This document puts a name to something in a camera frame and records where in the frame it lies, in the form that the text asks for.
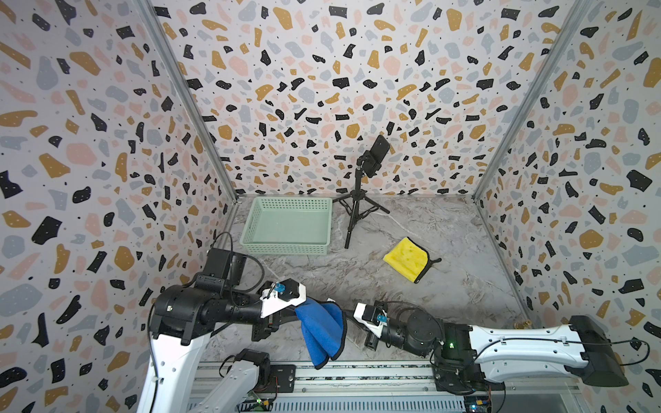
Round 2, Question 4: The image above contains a blue grey dishcloth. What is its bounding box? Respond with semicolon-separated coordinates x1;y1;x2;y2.
295;299;348;370

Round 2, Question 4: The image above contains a yellow grey dishcloth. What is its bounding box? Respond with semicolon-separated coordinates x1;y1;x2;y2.
383;237;442;284

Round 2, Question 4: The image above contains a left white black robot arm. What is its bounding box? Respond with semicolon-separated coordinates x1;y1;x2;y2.
138;248;307;412

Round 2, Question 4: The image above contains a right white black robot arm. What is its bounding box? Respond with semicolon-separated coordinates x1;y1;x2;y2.
353;301;628;396

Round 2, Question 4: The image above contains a mint green plastic basket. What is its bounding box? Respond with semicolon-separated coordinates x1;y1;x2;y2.
240;197;332;256

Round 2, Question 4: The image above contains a right green circuit board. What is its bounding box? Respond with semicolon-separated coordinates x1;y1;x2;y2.
464;396;492;413

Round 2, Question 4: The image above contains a green circuit board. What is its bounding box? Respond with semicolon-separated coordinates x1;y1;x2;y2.
237;395;275;412
464;396;492;413

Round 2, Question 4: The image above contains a left green circuit board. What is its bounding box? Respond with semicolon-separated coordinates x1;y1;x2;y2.
237;395;275;412

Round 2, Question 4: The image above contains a black tripod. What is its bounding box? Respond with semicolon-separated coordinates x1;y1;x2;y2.
333;154;390;250

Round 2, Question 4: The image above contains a black phone on tripod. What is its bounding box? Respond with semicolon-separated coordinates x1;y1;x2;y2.
359;135;391;178

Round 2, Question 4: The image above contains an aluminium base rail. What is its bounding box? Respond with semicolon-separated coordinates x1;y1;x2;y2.
183;361;589;412

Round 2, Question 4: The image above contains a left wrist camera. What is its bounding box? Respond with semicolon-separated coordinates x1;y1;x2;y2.
202;248;247;287

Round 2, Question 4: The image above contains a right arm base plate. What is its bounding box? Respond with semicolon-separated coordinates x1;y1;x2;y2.
432;364;505;396

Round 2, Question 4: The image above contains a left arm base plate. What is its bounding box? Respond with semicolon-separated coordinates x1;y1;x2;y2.
223;349;298;394

